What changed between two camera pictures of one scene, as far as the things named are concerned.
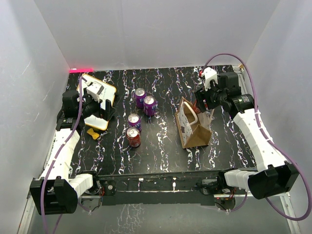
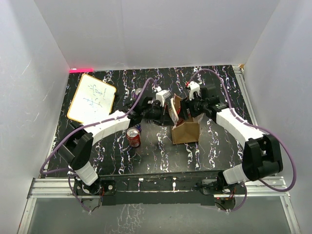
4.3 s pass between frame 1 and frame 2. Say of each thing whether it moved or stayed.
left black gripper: moved
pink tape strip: stayed
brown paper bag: moved
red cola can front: stayed
